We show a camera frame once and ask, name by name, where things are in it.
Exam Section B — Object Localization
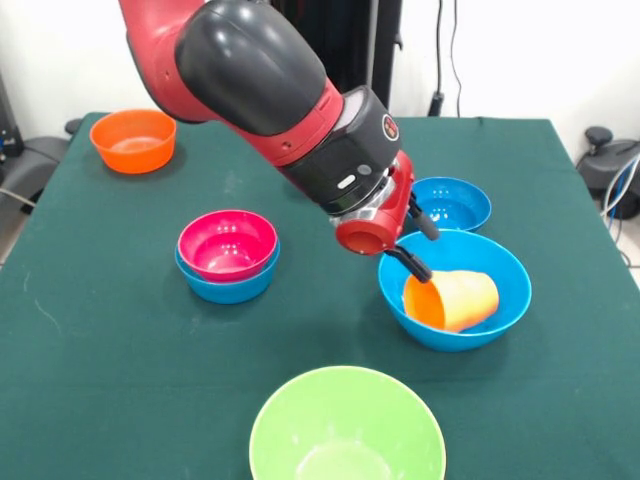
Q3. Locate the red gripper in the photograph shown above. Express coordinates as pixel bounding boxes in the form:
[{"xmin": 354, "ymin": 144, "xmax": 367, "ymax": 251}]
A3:
[{"xmin": 334, "ymin": 149, "xmax": 442, "ymax": 285}]

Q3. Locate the orange cup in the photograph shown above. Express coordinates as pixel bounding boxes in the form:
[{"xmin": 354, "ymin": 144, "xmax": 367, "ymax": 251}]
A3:
[{"xmin": 403, "ymin": 269, "xmax": 500, "ymax": 334}]

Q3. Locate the large light blue bowl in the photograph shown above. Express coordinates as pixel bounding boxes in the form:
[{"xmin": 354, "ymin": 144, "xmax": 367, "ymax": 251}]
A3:
[{"xmin": 377, "ymin": 229, "xmax": 533, "ymax": 353}]

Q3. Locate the small pink bowl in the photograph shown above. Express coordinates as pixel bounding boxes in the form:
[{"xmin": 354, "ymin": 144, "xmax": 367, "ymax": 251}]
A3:
[{"xmin": 177, "ymin": 209, "xmax": 279, "ymax": 284}]

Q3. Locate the large green bowl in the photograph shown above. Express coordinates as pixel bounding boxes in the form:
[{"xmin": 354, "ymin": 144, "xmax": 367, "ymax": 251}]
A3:
[{"xmin": 248, "ymin": 365, "xmax": 447, "ymax": 480}]

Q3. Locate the small dark blue bowl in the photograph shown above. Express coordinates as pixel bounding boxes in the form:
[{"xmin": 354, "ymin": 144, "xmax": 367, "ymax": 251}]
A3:
[{"xmin": 410, "ymin": 176, "xmax": 493, "ymax": 235}]

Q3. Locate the small light blue bowl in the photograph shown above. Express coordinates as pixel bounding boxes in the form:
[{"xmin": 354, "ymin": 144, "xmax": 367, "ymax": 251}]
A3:
[{"xmin": 174, "ymin": 239, "xmax": 282, "ymax": 305}]

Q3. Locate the orange bowl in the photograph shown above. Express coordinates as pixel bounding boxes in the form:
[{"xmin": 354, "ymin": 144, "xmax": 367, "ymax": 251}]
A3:
[{"xmin": 89, "ymin": 108, "xmax": 177, "ymax": 175}]

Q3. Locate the dark green table cloth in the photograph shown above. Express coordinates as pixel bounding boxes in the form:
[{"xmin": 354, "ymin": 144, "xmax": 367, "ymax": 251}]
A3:
[{"xmin": 0, "ymin": 112, "xmax": 640, "ymax": 480}]

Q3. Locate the black cable with plug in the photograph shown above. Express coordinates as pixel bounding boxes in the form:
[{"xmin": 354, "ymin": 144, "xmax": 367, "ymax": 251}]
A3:
[{"xmin": 427, "ymin": 0, "xmax": 465, "ymax": 119}]

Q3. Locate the floor cable tangle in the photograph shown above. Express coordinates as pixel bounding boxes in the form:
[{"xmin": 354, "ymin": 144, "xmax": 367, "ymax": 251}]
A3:
[{"xmin": 602, "ymin": 152, "xmax": 640, "ymax": 266}]

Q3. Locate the black pedestal leg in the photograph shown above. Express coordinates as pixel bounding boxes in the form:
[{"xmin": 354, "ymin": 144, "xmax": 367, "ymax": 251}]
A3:
[
  {"xmin": 574, "ymin": 125, "xmax": 640, "ymax": 221},
  {"xmin": 0, "ymin": 117, "xmax": 84, "ymax": 201}
]

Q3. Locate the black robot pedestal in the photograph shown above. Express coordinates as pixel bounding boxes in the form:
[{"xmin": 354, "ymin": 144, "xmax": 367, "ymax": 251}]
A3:
[{"xmin": 279, "ymin": 0, "xmax": 404, "ymax": 114}]

